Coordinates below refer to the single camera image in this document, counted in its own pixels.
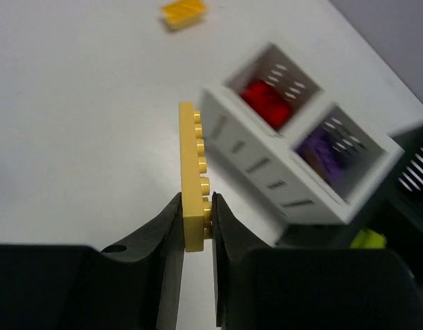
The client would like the white double bin container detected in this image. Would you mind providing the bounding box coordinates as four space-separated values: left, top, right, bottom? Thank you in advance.
199 39 402 226

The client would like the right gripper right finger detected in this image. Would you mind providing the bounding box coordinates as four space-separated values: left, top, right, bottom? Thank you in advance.
211 193 423 329

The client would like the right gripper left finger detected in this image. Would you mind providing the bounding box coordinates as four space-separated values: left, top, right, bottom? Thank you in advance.
0 195 184 329

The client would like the green lego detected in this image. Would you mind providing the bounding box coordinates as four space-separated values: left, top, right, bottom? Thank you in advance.
349 228 387 249

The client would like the purple lego brick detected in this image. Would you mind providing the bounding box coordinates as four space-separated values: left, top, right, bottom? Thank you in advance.
295 129 367 185

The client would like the red lego brick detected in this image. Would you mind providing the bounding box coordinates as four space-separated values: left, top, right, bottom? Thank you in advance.
239 80 293 131

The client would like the black double bin container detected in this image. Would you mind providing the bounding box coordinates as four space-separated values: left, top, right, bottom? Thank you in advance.
276 123 423 290

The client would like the long yellow lego brick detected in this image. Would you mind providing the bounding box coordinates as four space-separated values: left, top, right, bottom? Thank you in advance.
179 102 212 252

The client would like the orange yellow lego brick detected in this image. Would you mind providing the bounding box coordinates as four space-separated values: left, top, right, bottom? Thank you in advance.
161 0 208 31

